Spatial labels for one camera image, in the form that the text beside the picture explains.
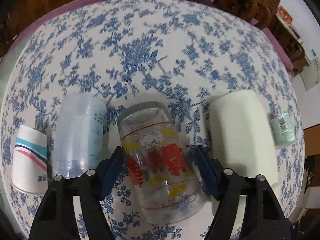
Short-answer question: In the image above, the glass cup with red flowers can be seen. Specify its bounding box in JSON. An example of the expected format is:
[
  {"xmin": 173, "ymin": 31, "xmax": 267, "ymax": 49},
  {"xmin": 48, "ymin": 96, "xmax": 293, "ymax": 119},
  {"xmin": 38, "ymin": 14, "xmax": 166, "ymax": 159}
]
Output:
[{"xmin": 117, "ymin": 101, "xmax": 206, "ymax": 225}]

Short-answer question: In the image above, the white striped paper cup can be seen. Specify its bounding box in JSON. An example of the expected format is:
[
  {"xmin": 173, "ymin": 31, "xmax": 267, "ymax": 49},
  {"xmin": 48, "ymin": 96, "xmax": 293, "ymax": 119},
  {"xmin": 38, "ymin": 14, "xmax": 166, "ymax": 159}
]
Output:
[{"xmin": 11, "ymin": 125, "xmax": 48, "ymax": 195}]

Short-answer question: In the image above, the cream steel-lined thermos cup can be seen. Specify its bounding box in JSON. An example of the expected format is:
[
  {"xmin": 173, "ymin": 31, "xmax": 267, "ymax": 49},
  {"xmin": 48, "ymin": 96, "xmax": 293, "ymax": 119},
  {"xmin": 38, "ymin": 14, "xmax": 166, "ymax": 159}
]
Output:
[{"xmin": 209, "ymin": 90, "xmax": 281, "ymax": 198}]

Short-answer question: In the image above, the translucent plastic cup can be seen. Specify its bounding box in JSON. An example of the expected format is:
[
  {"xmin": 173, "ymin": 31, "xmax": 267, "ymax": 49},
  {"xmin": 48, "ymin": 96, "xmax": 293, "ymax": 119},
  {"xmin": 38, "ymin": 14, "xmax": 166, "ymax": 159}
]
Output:
[{"xmin": 52, "ymin": 93, "xmax": 106, "ymax": 178}]

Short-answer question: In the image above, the purple armchair cushion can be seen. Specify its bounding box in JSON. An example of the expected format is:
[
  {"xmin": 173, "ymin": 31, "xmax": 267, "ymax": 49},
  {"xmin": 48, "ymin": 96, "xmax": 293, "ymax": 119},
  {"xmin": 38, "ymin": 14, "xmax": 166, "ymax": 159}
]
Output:
[{"xmin": 262, "ymin": 28, "xmax": 293, "ymax": 71}]

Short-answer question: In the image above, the blue floral tablecloth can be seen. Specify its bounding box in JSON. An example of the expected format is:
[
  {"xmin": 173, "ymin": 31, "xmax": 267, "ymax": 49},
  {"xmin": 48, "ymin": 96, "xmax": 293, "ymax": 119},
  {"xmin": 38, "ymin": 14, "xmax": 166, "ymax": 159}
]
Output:
[{"xmin": 1, "ymin": 0, "xmax": 304, "ymax": 235}]

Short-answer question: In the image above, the red card on side table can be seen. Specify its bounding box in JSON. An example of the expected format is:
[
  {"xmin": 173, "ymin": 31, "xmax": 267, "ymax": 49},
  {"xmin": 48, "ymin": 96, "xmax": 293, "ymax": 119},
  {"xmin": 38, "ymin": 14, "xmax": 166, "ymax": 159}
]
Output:
[{"xmin": 277, "ymin": 6, "xmax": 293, "ymax": 25}]

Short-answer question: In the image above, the carved wooden armchair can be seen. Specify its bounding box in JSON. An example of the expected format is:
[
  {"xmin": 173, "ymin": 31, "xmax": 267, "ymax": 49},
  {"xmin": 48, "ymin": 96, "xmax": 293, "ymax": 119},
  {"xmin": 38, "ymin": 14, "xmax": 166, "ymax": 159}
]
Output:
[{"xmin": 213, "ymin": 0, "xmax": 310, "ymax": 75}]

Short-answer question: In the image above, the white wall panel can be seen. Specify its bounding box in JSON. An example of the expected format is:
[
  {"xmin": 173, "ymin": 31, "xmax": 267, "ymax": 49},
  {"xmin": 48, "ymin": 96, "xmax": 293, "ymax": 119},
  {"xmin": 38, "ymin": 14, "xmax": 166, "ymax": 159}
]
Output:
[{"xmin": 300, "ymin": 57, "xmax": 319, "ymax": 90}]

